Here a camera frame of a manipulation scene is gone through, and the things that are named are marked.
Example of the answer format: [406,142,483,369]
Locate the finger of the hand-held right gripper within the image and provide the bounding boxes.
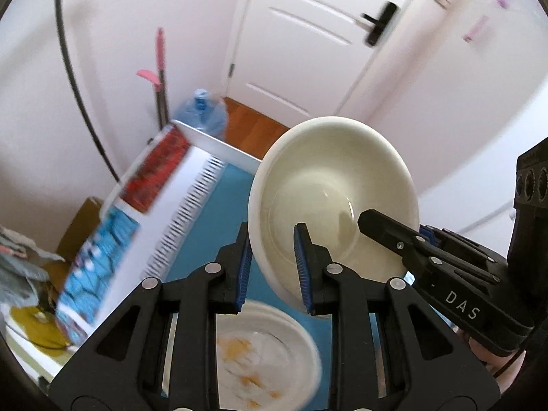
[418,224,507,267]
[357,209,501,286]

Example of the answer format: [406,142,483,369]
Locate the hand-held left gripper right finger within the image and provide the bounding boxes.
[293,223,501,411]

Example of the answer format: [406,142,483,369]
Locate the blue patterned box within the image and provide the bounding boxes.
[55,205,140,343]

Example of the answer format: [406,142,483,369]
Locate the cardboard box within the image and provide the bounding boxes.
[55,197,105,262]

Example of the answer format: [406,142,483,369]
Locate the white dish rack tray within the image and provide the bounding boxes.
[98,119,264,292]

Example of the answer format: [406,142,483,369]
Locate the white door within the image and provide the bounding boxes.
[223,0,429,129]

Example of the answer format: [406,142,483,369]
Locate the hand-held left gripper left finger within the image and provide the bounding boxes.
[49,222,253,411]

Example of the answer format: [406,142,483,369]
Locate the blue water bottle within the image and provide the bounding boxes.
[173,89,227,140]

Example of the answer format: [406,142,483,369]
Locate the red patterned box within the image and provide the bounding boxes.
[120,126,191,215]

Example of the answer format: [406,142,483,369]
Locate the white plate with yellow print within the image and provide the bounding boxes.
[214,300,323,411]

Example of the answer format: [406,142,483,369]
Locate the cream deep bowl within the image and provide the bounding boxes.
[247,116,420,315]

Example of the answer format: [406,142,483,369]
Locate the yellow round pad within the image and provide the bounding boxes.
[11,306,71,356]

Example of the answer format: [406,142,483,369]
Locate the pink mop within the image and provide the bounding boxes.
[137,28,170,129]

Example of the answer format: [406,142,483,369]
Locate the black door handle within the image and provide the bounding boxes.
[361,2,398,46]

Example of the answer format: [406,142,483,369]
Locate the person's right hand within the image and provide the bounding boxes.
[468,335,529,395]

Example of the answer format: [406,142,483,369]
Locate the grey clothes pile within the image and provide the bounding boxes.
[0,225,65,304]

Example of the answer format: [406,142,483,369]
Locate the teal table cloth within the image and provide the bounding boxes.
[165,163,386,399]

